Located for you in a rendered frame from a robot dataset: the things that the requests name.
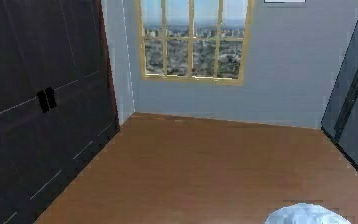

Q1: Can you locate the yellow framed window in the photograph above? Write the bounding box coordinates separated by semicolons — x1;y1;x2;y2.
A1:
135;0;256;87

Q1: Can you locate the dark brown wardrobe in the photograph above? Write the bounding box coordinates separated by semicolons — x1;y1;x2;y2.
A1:
0;0;121;224

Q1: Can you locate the grey glass cabinet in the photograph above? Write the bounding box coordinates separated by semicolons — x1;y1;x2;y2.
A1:
320;7;358;181

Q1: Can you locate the white framed wall picture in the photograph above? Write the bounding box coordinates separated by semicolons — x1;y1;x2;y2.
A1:
263;0;307;4

